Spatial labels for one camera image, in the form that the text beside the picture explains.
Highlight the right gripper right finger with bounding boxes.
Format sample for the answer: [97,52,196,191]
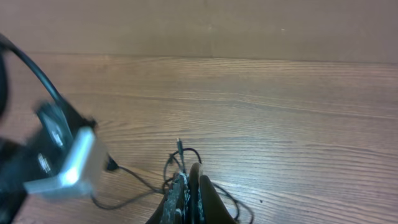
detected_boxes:
[188,162,237,224]

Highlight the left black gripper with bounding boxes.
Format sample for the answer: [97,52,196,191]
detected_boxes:
[1,101,96,223]

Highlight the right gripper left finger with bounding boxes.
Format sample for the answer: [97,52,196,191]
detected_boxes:
[146,173,188,224]

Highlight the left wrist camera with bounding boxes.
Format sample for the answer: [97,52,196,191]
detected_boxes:
[24,127,108,198]

